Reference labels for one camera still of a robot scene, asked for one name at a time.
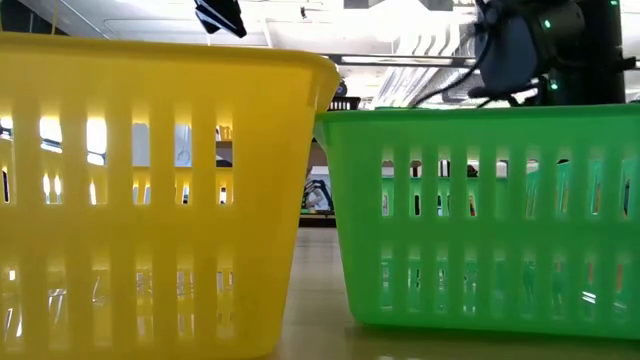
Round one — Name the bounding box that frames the yellow plastic basket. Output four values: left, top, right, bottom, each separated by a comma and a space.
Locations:
0, 32, 342, 360

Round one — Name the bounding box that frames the black plastic basket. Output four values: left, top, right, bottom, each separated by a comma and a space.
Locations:
327, 96, 362, 112

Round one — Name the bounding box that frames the green plastic basket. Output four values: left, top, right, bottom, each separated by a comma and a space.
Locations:
313, 104, 640, 341

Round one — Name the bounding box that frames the black overhead light bar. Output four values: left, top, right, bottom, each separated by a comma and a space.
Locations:
327, 53, 476, 69

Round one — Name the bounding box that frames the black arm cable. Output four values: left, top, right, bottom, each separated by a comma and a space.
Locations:
409, 59, 484, 109

